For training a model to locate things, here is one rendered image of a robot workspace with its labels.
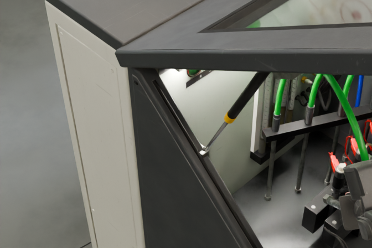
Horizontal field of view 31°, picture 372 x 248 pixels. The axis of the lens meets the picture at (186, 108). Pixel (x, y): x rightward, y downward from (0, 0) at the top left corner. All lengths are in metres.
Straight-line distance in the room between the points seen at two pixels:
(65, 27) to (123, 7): 0.15
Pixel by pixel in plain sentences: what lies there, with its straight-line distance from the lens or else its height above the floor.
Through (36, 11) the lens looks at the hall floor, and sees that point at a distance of 4.07.
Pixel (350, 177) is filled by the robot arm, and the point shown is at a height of 1.40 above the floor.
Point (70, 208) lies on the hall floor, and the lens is 2.96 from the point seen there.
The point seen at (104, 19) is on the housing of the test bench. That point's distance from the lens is 1.36.
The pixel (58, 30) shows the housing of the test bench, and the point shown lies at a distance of 1.51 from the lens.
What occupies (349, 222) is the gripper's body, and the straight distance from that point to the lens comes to 1.32.
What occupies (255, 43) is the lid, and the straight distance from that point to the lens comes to 1.00.
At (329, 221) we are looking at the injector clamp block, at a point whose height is 0.98.
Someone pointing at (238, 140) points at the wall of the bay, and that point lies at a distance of 1.74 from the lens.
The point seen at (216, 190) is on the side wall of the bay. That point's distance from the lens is 1.34.
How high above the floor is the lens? 2.30
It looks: 44 degrees down
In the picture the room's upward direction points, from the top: 1 degrees counter-clockwise
